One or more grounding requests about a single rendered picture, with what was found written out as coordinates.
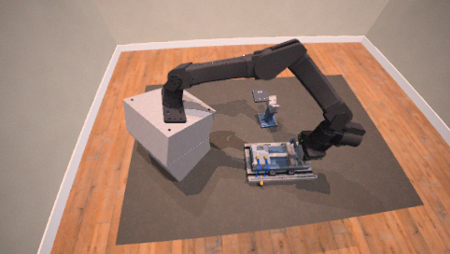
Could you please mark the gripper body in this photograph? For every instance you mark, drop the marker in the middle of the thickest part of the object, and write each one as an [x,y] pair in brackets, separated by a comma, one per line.
[310,145]

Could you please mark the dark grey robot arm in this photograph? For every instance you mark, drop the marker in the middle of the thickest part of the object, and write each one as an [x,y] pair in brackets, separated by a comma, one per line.
[267,66]

